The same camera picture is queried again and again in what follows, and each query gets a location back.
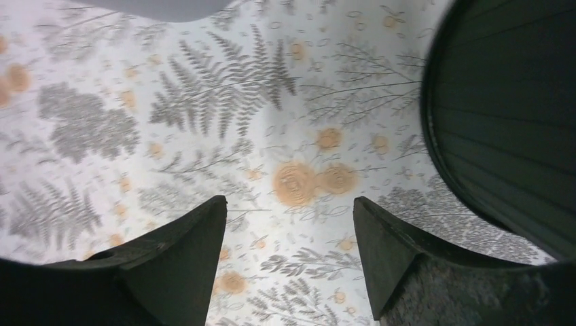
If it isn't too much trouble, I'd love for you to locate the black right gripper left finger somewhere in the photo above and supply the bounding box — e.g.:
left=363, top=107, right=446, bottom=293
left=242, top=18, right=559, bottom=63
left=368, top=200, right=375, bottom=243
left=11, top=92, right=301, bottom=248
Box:
left=1, top=196, right=228, bottom=325

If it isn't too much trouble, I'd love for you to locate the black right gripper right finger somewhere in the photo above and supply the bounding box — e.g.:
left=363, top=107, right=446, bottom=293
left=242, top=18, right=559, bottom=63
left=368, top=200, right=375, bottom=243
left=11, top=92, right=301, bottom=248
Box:
left=353, top=197, right=575, bottom=325

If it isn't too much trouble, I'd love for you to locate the black bin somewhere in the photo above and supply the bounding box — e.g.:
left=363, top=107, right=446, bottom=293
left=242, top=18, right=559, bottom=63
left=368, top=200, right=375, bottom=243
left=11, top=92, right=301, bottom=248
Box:
left=420, top=1, right=575, bottom=260

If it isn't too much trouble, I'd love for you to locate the floral patterned table mat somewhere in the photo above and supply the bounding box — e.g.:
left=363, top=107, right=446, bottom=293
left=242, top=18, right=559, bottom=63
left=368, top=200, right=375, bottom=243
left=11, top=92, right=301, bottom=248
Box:
left=1, top=1, right=551, bottom=325

